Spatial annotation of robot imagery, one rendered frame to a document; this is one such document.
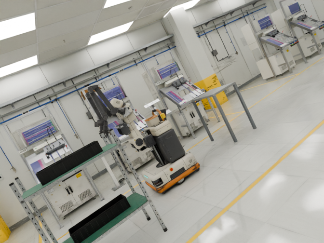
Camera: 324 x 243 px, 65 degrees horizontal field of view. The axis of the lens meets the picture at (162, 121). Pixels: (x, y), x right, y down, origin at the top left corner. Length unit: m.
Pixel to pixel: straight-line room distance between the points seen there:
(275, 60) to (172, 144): 5.12
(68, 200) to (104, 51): 3.88
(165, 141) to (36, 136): 2.46
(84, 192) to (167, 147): 2.08
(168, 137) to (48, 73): 4.06
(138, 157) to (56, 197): 1.59
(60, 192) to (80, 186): 0.32
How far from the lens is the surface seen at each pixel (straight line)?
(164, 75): 5.63
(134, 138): 3.33
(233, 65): 8.93
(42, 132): 4.87
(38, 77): 6.58
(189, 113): 5.59
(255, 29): 8.02
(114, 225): 2.41
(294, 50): 9.20
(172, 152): 3.32
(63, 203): 4.82
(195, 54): 7.47
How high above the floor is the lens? 1.21
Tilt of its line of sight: 7 degrees down
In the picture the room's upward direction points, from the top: 27 degrees counter-clockwise
